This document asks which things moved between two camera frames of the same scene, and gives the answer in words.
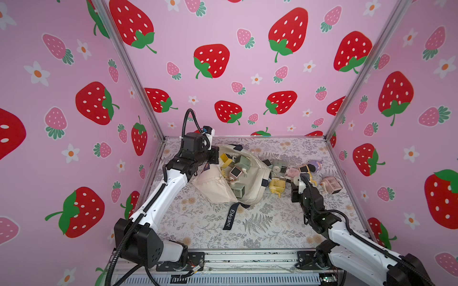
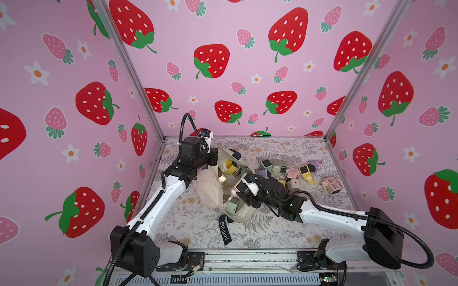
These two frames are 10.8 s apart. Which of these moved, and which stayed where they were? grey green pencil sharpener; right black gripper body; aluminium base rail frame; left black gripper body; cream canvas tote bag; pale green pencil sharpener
Moved: pale green pencil sharpener; right black gripper body; cream canvas tote bag
Stayed: aluminium base rail frame; left black gripper body; grey green pencil sharpener
